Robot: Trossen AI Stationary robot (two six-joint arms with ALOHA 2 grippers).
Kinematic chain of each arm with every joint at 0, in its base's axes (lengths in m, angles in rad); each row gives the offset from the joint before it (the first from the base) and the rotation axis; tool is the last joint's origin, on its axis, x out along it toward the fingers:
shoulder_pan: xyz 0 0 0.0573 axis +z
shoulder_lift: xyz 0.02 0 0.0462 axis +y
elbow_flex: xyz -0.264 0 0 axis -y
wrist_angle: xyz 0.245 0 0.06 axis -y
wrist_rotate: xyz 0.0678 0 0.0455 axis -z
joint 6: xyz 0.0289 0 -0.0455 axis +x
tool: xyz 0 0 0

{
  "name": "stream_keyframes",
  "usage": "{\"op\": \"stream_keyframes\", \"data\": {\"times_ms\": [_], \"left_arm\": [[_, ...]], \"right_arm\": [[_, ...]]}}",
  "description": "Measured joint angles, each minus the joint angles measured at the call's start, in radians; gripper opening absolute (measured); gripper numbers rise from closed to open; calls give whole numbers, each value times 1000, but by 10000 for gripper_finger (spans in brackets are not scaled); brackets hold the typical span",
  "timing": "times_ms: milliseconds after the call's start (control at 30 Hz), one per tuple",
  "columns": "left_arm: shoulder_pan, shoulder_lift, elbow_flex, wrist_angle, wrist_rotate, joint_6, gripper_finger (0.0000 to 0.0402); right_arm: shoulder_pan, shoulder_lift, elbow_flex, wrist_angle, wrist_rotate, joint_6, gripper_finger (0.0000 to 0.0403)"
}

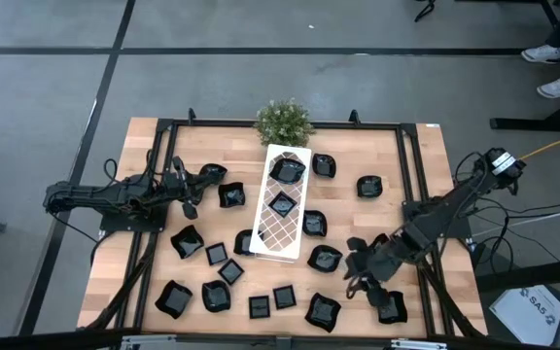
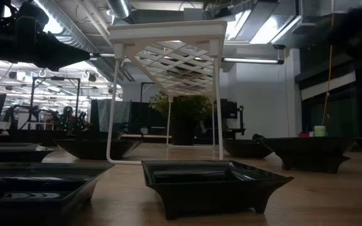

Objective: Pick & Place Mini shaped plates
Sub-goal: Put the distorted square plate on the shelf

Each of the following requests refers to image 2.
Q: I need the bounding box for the black gantry frame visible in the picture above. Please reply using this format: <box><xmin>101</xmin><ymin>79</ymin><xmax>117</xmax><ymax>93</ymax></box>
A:
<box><xmin>29</xmin><ymin>76</ymin><xmax>81</xmax><ymax>123</ymax></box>

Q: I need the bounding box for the silver ventilation duct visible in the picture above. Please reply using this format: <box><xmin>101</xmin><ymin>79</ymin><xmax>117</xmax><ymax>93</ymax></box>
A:
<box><xmin>107</xmin><ymin>0</ymin><xmax>131</xmax><ymax>19</ymax></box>

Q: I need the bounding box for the black monitor on stand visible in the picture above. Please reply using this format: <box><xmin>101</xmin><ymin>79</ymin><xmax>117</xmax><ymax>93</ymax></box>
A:
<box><xmin>220</xmin><ymin>99</ymin><xmax>247</xmax><ymax>139</ymax></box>

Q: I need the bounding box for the grey partition panel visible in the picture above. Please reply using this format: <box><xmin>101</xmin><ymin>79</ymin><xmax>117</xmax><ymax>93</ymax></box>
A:
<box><xmin>89</xmin><ymin>99</ymin><xmax>131</xmax><ymax>132</ymax></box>

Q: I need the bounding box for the white lattice shelf rack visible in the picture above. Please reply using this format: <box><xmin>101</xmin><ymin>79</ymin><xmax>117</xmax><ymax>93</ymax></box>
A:
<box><xmin>106</xmin><ymin>20</ymin><xmax>228</xmax><ymax>165</ymax></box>

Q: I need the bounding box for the person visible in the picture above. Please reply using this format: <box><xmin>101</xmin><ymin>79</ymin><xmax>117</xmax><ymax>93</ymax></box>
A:
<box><xmin>58</xmin><ymin>105</ymin><xmax>78</xmax><ymax>130</ymax></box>

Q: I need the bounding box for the yellow extension cable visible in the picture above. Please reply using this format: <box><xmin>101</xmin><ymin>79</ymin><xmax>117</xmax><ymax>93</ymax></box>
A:
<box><xmin>321</xmin><ymin>0</ymin><xmax>335</xmax><ymax>126</ymax></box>

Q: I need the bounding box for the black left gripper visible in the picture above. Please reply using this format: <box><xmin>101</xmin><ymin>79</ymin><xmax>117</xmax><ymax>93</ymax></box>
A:
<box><xmin>0</xmin><ymin>1</ymin><xmax>91</xmax><ymax>72</ymax></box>

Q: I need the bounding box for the fluorescent tube light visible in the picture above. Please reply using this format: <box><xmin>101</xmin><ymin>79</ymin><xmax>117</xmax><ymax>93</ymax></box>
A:
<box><xmin>89</xmin><ymin>52</ymin><xmax>285</xmax><ymax>65</ymax></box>

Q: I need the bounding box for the black small square plate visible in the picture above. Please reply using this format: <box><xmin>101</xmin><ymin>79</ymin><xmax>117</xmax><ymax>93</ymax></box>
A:
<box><xmin>0</xmin><ymin>142</ymin><xmax>55</xmax><ymax>164</ymax></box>
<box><xmin>0</xmin><ymin>162</ymin><xmax>115</xmax><ymax>226</ymax></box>
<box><xmin>141</xmin><ymin>159</ymin><xmax>295</xmax><ymax>220</ymax></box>

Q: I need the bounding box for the small green potted plant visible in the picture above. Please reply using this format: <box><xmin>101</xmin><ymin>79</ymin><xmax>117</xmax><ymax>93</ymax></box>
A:
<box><xmin>149</xmin><ymin>90</ymin><xmax>214</xmax><ymax>146</ymax></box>

